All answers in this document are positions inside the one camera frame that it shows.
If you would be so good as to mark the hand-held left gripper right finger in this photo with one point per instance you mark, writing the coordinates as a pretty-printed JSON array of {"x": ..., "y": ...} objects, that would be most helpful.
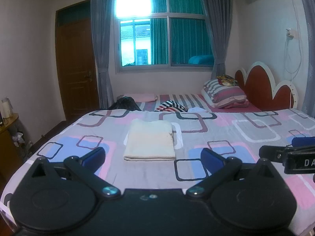
[{"x": 209, "y": 158}]

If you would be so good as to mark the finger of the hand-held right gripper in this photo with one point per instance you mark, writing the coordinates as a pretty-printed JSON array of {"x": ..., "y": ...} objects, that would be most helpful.
[
  {"x": 273, "y": 153},
  {"x": 304, "y": 141}
]

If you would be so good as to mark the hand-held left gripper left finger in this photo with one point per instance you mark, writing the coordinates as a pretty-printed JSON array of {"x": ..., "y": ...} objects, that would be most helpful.
[{"x": 94, "y": 156}]

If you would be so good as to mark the cream knit sweater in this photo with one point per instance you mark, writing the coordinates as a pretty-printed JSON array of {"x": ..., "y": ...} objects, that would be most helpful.
[{"x": 150, "y": 137}]

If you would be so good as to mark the patterned pink grey bed sheet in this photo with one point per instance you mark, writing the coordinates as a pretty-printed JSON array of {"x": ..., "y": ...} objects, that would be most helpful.
[{"x": 221, "y": 137}]

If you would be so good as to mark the small white cloth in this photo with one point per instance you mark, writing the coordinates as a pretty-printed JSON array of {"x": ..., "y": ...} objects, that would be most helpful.
[{"x": 198, "y": 110}]

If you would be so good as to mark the black bag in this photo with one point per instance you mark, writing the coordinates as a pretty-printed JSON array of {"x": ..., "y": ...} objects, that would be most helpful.
[{"x": 124, "y": 104}]

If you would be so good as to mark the black white red striped garment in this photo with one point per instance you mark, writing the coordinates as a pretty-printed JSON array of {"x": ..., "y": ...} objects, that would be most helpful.
[{"x": 172, "y": 105}]

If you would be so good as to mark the striped pillow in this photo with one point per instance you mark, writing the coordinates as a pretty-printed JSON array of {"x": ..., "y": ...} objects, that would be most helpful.
[{"x": 226, "y": 94}]

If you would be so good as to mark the red white scalloped headboard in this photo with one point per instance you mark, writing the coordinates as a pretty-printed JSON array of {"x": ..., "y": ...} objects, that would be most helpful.
[{"x": 260, "y": 88}]

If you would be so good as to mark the folded pink cloth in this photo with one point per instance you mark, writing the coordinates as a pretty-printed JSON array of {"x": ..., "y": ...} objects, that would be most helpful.
[{"x": 139, "y": 97}]

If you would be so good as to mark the clutter on floor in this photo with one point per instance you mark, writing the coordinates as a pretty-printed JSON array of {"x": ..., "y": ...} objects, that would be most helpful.
[{"x": 21, "y": 140}]

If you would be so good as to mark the colourful printed cloth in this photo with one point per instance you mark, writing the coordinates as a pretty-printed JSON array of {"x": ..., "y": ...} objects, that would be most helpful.
[{"x": 227, "y": 80}]

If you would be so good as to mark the wooden side table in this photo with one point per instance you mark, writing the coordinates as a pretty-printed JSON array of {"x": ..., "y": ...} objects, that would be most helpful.
[{"x": 8, "y": 140}]

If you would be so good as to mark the grey patterned curtain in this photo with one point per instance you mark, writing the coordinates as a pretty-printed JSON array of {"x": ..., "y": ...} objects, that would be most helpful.
[{"x": 308, "y": 54}]

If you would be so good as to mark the brown wooden door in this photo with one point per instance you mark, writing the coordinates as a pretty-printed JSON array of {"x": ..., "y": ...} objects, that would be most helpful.
[{"x": 76, "y": 68}]

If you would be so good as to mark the sliding glass window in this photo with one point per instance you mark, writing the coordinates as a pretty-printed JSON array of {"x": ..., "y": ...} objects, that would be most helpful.
[{"x": 157, "y": 36}]

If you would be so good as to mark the white wall socket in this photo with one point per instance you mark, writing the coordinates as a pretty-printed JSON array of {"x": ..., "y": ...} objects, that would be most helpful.
[{"x": 290, "y": 32}]

